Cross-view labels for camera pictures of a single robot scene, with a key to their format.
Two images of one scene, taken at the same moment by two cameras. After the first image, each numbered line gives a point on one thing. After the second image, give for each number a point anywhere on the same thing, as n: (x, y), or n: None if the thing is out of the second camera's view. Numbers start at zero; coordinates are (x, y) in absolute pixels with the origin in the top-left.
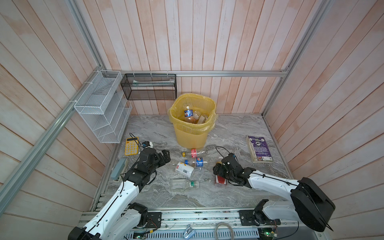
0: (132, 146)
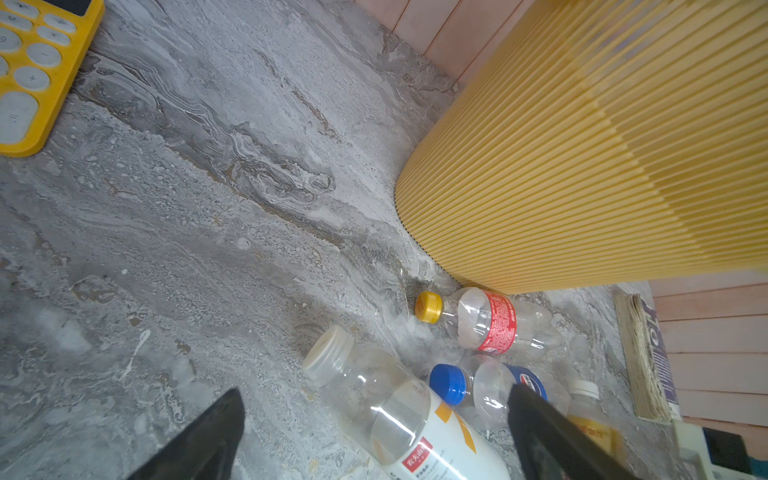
0: (43, 44)
